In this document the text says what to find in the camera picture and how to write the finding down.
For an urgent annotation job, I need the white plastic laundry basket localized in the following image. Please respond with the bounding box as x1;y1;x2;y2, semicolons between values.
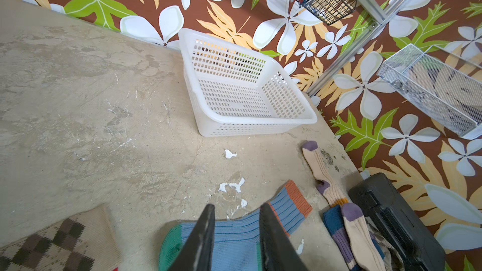
179;28;318;137

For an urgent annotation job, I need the black plastic case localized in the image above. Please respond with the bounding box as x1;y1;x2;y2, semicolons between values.
348;173;446;270

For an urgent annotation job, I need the aluminium frame post right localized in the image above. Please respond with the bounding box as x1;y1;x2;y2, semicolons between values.
306;0;410;96

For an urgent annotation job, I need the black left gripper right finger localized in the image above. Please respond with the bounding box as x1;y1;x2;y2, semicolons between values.
259;203;307;271

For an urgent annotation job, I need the beige brown argyle sock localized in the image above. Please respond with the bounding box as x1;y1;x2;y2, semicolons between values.
1;204;122;270

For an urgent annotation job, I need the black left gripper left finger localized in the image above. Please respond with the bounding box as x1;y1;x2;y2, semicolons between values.
168;204;215;271

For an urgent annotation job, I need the white mesh wall basket right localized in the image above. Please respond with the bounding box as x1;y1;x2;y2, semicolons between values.
377;44;481;140

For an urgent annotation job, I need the blue sock orange cuff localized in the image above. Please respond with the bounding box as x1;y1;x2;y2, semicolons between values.
157;179;313;271

